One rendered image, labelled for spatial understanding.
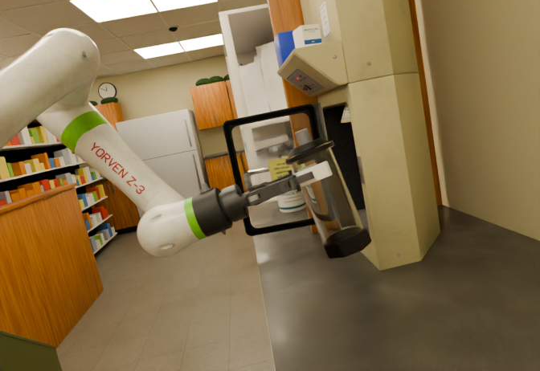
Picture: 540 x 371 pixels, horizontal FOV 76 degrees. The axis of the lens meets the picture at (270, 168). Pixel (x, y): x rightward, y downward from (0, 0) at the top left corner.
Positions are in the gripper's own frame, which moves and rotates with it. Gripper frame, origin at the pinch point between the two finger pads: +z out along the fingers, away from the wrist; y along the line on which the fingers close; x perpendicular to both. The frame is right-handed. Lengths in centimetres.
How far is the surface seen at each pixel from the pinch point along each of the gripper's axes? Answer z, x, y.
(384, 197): 14.6, 13.1, 11.7
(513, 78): 56, -3, 15
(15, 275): -200, 3, 159
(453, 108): 54, 0, 41
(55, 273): -206, 14, 204
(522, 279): 31.6, 36.4, -1.7
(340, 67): 14.9, -19.9, 7.4
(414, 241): 18.0, 26.5, 13.6
